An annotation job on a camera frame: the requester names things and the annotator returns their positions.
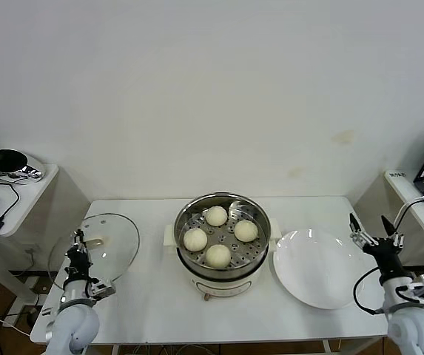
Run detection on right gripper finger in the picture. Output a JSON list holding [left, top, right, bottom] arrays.
[[349, 212, 380, 248], [380, 215, 406, 249]]

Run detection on black desk cable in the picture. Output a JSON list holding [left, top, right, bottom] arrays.
[[0, 177, 21, 224]]

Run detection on white laptop cable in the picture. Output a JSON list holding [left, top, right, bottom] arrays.
[[395, 195, 424, 234]]

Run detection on left wrist camera silver box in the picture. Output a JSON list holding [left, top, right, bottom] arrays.
[[92, 280, 118, 301]]

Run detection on cream electric cooking pot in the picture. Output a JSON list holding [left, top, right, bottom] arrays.
[[163, 220, 283, 302]]

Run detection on white steamed baozi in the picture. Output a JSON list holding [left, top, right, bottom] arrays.
[[233, 219, 259, 243], [184, 228, 209, 252], [206, 206, 229, 227], [206, 243, 232, 270]]

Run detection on glass lid with cream handle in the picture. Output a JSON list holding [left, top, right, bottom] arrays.
[[47, 212, 141, 286]]

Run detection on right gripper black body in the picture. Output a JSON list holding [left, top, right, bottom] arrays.
[[362, 237, 414, 283]]

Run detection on right wrist camera black cable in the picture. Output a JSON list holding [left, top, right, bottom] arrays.
[[352, 266, 387, 316]]

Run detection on white round plate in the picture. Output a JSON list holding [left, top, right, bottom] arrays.
[[272, 228, 366, 311]]

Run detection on steel perforated steamer basket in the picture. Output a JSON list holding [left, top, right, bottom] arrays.
[[174, 192, 273, 280]]

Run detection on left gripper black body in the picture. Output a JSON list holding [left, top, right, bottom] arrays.
[[64, 245, 93, 283]]

